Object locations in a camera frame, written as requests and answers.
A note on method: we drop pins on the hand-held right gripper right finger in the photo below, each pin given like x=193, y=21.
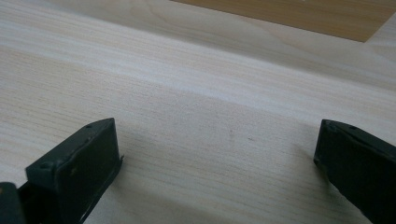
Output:
x=361, y=168

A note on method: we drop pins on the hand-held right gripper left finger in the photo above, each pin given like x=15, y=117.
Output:
x=84, y=165

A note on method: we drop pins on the brown wooden board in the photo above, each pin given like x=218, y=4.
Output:
x=305, y=14

